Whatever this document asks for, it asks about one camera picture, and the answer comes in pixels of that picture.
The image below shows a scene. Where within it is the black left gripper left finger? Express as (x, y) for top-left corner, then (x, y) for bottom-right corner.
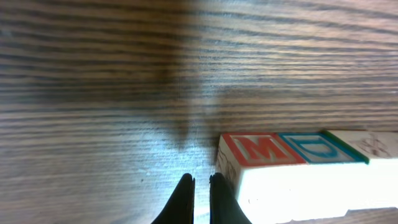
(152, 173), (195, 224)

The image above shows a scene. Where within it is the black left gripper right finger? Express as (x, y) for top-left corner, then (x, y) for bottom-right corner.
(210, 172), (251, 224)

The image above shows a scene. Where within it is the white block green side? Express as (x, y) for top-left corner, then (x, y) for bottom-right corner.
(216, 133), (308, 223)

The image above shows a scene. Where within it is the white block red side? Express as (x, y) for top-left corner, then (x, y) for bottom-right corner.
(279, 133), (365, 221)

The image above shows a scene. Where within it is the white letter W block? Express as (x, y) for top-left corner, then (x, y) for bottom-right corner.
(322, 130), (397, 210)

